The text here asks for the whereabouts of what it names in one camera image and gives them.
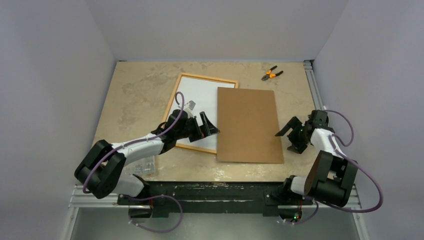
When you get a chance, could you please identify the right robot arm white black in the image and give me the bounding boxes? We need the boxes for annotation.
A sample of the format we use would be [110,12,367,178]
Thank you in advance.
[275,110,358,207]

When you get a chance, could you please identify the aluminium extrusion rail front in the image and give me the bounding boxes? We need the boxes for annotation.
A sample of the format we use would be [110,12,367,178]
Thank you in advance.
[69,185,362,210]

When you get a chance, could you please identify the orange wooden picture frame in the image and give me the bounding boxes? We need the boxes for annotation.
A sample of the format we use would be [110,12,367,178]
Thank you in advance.
[161,72,240,156]

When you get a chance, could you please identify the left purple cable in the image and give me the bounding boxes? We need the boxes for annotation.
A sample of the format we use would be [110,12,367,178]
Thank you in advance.
[82,91,185,234]

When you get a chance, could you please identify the orange black pliers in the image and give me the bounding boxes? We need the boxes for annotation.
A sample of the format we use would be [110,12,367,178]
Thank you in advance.
[261,65,284,81]

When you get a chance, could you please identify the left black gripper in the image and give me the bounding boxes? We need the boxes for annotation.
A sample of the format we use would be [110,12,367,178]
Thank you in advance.
[175,112,219,142]

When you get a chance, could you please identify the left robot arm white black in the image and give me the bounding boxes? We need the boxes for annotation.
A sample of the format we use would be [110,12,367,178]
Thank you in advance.
[74,101,220,205]

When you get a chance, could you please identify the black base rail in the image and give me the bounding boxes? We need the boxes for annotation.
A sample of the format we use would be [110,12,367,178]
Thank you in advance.
[117,181,313,222]

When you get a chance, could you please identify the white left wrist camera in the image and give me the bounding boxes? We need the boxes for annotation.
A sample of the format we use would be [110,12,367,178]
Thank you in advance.
[183,100,196,114]

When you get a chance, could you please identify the purple cable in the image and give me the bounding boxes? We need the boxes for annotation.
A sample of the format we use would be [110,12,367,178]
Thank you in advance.
[278,109,384,226]
[82,91,185,234]

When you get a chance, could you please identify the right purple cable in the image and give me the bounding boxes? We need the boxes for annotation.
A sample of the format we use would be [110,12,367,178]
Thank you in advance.
[278,109,384,226]

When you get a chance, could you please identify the clear plastic screw box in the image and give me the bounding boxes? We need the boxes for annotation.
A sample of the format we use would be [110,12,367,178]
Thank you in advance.
[123,156,156,176]

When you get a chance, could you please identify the photo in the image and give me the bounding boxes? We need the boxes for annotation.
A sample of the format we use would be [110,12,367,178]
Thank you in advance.
[165,76,237,152]

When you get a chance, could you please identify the brown backing board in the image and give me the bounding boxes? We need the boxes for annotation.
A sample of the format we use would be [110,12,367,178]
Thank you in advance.
[216,87,284,164]

